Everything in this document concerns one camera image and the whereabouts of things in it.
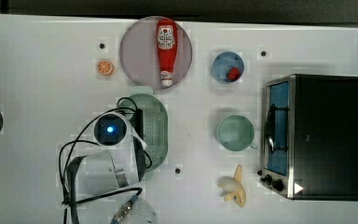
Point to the red ketchup bottle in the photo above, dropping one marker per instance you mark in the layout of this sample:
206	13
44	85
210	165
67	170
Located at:
167	43

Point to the mint green oval strainer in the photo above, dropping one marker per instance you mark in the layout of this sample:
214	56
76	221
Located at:
155	124

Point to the red strawberry toy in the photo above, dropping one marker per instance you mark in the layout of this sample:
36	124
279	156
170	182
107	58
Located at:
233	74

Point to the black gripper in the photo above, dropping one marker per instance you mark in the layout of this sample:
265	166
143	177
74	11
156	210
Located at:
137	123

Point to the black toaster oven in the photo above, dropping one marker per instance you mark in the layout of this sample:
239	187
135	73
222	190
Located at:
310	137

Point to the peeled banana toy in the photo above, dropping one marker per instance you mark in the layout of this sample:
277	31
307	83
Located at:
232	188

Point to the grey round plate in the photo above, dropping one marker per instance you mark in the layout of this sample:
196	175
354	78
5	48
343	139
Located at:
139	57

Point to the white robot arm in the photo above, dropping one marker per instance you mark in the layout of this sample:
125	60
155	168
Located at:
119	163

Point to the blue bowl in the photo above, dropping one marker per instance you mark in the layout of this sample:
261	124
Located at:
223	62

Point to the orange slice toy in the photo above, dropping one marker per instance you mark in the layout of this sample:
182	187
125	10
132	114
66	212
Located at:
105	67

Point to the mint green cup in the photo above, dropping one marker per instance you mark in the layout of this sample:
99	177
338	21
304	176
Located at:
236	133

